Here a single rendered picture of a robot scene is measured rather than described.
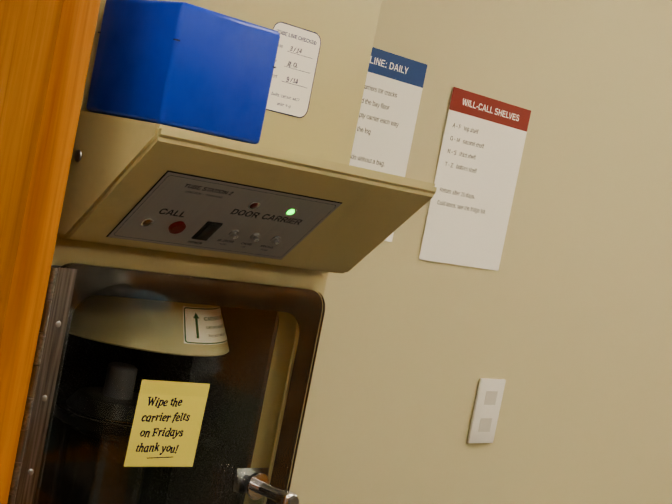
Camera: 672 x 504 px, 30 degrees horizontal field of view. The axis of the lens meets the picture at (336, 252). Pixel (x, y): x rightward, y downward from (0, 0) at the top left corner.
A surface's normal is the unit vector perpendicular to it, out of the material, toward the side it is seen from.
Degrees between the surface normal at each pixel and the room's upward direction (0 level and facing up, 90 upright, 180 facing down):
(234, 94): 90
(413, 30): 90
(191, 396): 90
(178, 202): 135
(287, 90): 90
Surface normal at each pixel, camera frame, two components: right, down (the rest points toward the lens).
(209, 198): 0.36, 0.82
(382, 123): 0.70, 0.18
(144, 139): -0.69, -0.10
